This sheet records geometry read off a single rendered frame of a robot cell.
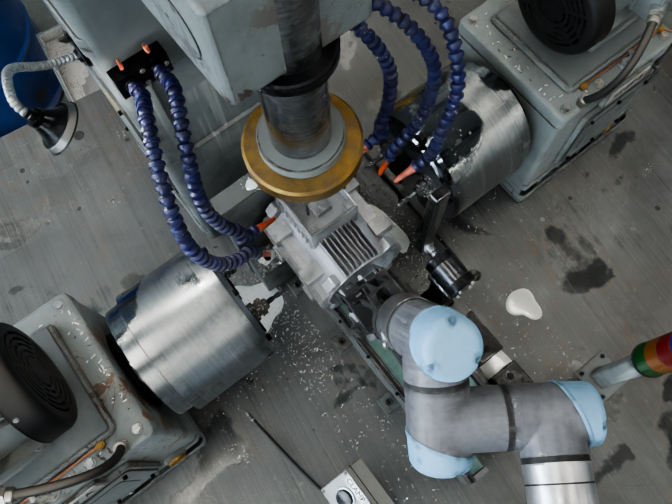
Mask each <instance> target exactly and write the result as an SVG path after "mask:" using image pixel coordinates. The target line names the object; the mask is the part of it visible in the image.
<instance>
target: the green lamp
mask: <svg viewBox="0 0 672 504"><path fill-rule="evenodd" d="M648 342H649V341H647V342H645V343H642V344H640V345H639V346H638V347H637V348H636V350H635V351H634V355H633V359H634V363H635V365H636V367H637V369H638V370H639V371H640V372H642V373H643V374H645V375H647V376H652V377H657V376H661V375H664V373H659V372H656V371H654V370H653V369H652V368H651V367H649V365H648V364H647V362H646V360H645V358H644V348H645V346H646V344H647V343H648Z"/></svg>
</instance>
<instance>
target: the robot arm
mask: <svg viewBox="0 0 672 504"><path fill-rule="evenodd" d="M371 266H372V267H373V269H374V270H375V272H376V274H375V273H374V272H371V273H370V274H369V275H367V276H366V277H365V279H366V280H367V281H366V280H365V279H364V277H362V276H361V275H359V276H358V279H359V281H357V282H355V283H356V284H354V283H351V282H349V283H348V284H347V285H346V286H345V287H343V288H342V289H340V293H339V292H337V291H336V292H335V293H336V295H337V296H338V298H339V299H340V301H341V302H342V304H343V305H345V307H346V308H347V310H348V311H349V312H350V314H349V316H350V319H351V320H352V322H353V325H352V326H351V327H350V329H351V330H352V332H353V333H354V335H355V336H356V337H358V338H361V340H364V339H365V338H366V337H367V338H368V339H369V340H370V341H372V340H378V339H380V340H382V341H383V342H382V346H383V348H385V349H387V348H388V347H390V348H391V349H392V350H393V352H394V354H395V356H396V358H397V359H398V361H399V363H400V365H401V367H402V368H403V379H404V395H405V412H406V426H405V433H406V435H407V443H408V452H409V460H410V462H411V464H412V465H413V467H414V468H415V469H416V470H417V471H419V472H420V473H422V474H424V475H426V476H430V477H434V478H454V477H456V475H463V474H465V473H467V472H468V471H469V470H470V469H471V467H472V465H473V459H474V457H475V454H474V453H487V452H504V451H506V452H508V451H519V452H520V459H521V466H522V472H523V479H524V486H525V493H526V499H527V504H599V500H598V495H597V489H596V484H595V478H594V473H593V468H592V462H591V458H590V452H589V449H591V448H592V447H594V446H599V445H601V444H602V443H603V442H604V440H605V438H606V433H607V427H606V419H607V418H606V412H605V407H604V404H603V401H602V398H601V396H600V394H599V393H598V391H597V390H596V388H595V387H594V386H593V385H591V384H590V383H588V382H585V381H556V380H548V381H547V382H536V383H519V384H502V385H482V386H470V383H469V376H470V375H471V374H472V373H473V372H474V371H475V370H476V368H477V367H478V363H479V361H480V359H481V356H482V355H483V339H482V336H481V333H480V331H479V329H478V328H477V326H476V325H475V324H474V323H473V322H472V321H471V320H470V319H468V318H466V317H465V316H464V315H462V314H460V313H459V312H458V311H456V310H454V309H452V308H450V307H447V306H442V305H438V304H436V303H433V302H431V301H429V300H427V299H425V298H422V297H420V296H417V295H415V294H412V293H404V292H401V291H400V290H399V288H398V287H397V285H396V284H395V282H394V281H393V279H392V278H391V276H390V275H389V273H388V272H387V270H386V269H385V268H384V267H381V266H378V265H375V264H372V265H371ZM378 269H380V271H379V270H378ZM382 274H384V275H385V276H383V275H382Z"/></svg>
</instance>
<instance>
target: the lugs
mask: <svg viewBox="0 0 672 504"><path fill-rule="evenodd" d="M265 212H266V213H267V215H268V216H269V217H270V218H272V217H275V218H278V217H279V216H280V214H281V213H282V211H281V208H280V206H278V205H277V203H276V202H271V203H270V204H269V206H268V207H267V208H266V210H265ZM377 245H378V247H379V248H380V249H381V250H382V252H383V253H386V252H389V251H391V250H392V249H393V248H394V247H395V245H396V243H395V241H394V240H393V239H392V238H391V237H390V236H386V237H383V238H382V239H381V240H380V241H379V242H378V243H377ZM321 285H322V287H323V288H324V289H325V291H326V292H327V293H328V294H329V293H332V292H334V291H335V290H336V289H337V288H338V287H339V286H340V285H341V282H340V281H339V279H338V278H337V277H336V275H331V276H328V277H327V278H326V280H325V281H324V282H323V283H322V284H321Z"/></svg>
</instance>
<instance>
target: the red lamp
mask: <svg viewBox="0 0 672 504"><path fill-rule="evenodd" d="M671 335H672V331H671V332H669V333H667V334H664V335H663V336H661V337H660V338H659V340H658V341H657V344H656V352H657V355H658V358H659V359H660V361H661V362H662V363H663V364H664V365H666V366H667V367H669V368H671V369H672V352H671V350H670V346H669V341H670V337H671Z"/></svg>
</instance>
